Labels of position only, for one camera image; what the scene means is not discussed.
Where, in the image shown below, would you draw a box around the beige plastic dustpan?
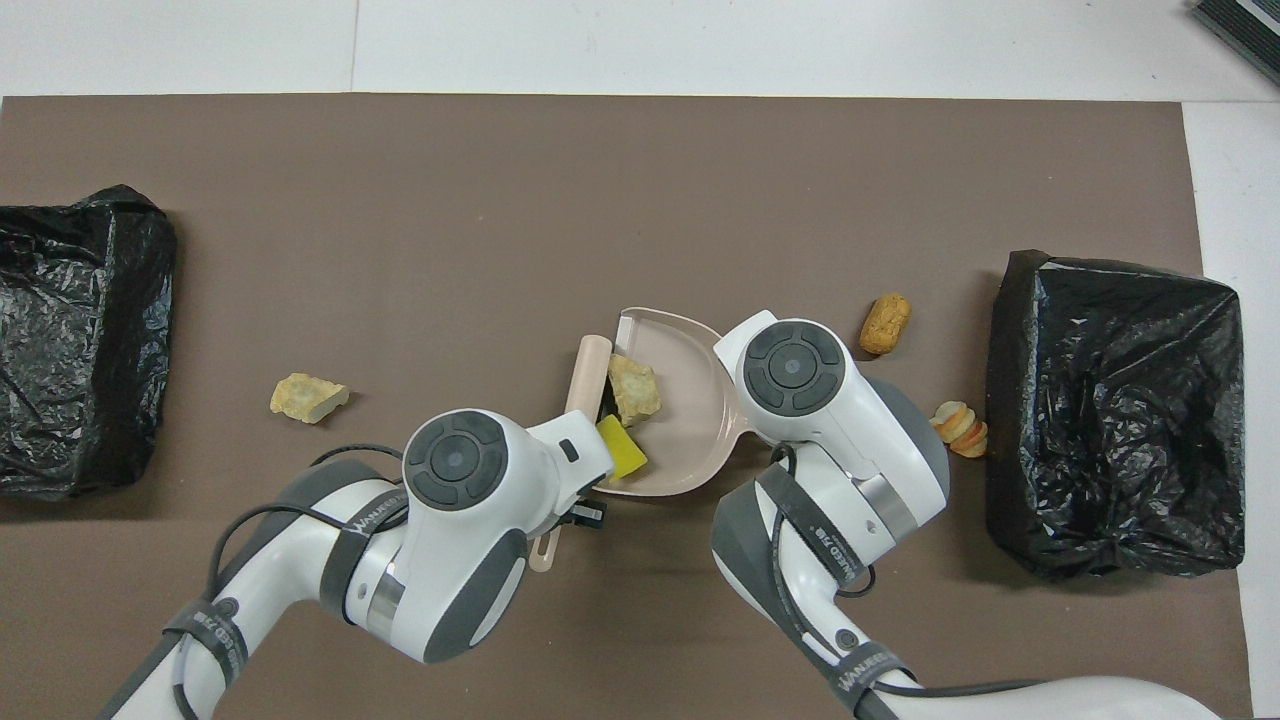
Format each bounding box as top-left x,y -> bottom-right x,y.
592,306 -> 761,498

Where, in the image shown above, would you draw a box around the brown toy bread roll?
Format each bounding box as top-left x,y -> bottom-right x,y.
858,292 -> 913,356

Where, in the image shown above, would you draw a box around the brown table mat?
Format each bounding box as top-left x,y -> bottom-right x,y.
0,93 -> 1254,720

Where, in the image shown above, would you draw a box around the yellow notched sponge piece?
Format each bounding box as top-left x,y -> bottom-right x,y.
596,414 -> 649,481

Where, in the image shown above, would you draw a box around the dark grey ribbed device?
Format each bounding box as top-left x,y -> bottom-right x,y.
1190,0 -> 1280,87

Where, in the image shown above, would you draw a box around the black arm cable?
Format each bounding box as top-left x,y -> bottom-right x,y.
170,443 -> 411,720
765,445 -> 1046,701

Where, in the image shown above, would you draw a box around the pale lumpy foam chunk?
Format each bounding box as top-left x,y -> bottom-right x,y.
608,353 -> 663,429

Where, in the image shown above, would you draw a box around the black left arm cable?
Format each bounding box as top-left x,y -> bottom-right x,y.
170,443 -> 411,720

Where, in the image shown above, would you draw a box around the beige brush black bristles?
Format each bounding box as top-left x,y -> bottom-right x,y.
528,335 -> 614,574

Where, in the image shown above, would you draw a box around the black bag-lined bin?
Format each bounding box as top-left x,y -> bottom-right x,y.
0,184 -> 179,501
985,249 -> 1248,581

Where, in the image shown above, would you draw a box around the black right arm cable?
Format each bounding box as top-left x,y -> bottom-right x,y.
765,445 -> 1046,701

